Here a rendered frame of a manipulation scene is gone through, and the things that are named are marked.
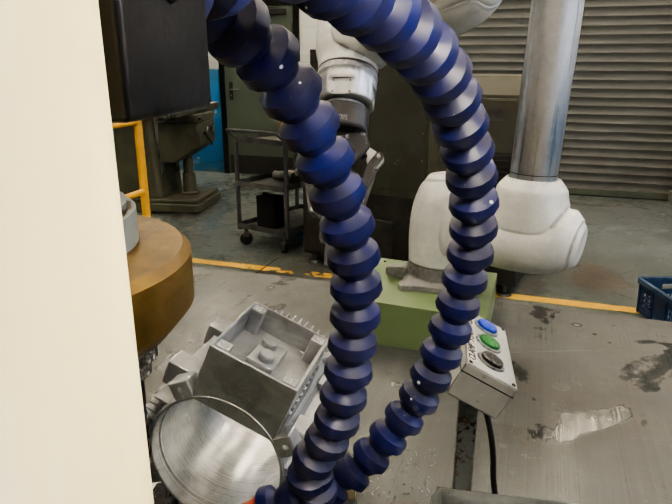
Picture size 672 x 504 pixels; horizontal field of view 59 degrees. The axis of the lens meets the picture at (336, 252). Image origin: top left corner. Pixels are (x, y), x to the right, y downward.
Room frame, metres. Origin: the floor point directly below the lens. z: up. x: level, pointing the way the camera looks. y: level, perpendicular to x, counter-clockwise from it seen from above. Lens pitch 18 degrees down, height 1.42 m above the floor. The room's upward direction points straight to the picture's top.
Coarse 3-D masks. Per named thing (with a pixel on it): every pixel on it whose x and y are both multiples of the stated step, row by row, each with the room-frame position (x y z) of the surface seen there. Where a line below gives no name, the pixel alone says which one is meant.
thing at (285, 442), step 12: (324, 360) 0.70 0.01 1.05; (192, 372) 0.57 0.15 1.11; (168, 384) 0.56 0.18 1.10; (180, 384) 0.55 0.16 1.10; (192, 384) 0.56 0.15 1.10; (180, 396) 0.55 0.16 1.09; (288, 432) 0.53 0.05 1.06; (276, 444) 0.53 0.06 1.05; (288, 444) 0.52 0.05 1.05; (288, 456) 0.52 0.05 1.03; (156, 480) 0.57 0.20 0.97
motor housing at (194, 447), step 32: (160, 416) 0.56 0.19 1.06; (192, 416) 0.65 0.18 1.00; (224, 416) 0.70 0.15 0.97; (160, 448) 0.58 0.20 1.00; (192, 448) 0.62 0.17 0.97; (224, 448) 0.66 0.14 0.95; (256, 448) 0.67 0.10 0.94; (160, 480) 0.56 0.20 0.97; (192, 480) 0.59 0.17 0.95; (224, 480) 0.61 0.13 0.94; (256, 480) 0.60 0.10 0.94
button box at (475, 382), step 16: (496, 336) 0.75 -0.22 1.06; (464, 352) 0.67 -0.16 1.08; (480, 352) 0.68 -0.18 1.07; (496, 352) 0.70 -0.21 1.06; (464, 368) 0.64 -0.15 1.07; (480, 368) 0.64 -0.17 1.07; (496, 368) 0.65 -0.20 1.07; (512, 368) 0.68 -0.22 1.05; (464, 384) 0.64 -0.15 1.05; (480, 384) 0.64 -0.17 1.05; (496, 384) 0.63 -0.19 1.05; (512, 384) 0.63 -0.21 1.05; (464, 400) 0.64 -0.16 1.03; (480, 400) 0.64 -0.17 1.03; (496, 400) 0.63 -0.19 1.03; (496, 416) 0.63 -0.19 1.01
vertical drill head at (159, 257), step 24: (120, 192) 0.30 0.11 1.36; (144, 216) 0.34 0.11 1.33; (144, 240) 0.29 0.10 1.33; (168, 240) 0.29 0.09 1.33; (144, 264) 0.25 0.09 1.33; (168, 264) 0.26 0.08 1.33; (192, 264) 0.29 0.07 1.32; (144, 288) 0.23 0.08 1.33; (168, 288) 0.25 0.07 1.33; (192, 288) 0.28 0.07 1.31; (144, 312) 0.23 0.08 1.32; (168, 312) 0.25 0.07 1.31; (144, 336) 0.23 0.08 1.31; (144, 360) 0.30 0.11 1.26; (144, 384) 0.31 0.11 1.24; (144, 408) 0.31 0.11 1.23
